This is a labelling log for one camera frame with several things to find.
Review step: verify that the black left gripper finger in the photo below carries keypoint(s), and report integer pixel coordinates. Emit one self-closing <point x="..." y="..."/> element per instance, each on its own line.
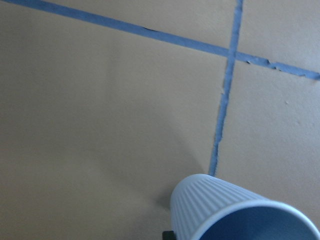
<point x="168" y="235"/>

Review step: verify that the blue ribbed cup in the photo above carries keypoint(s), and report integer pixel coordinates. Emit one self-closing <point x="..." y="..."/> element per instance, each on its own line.
<point x="204" y="207"/>

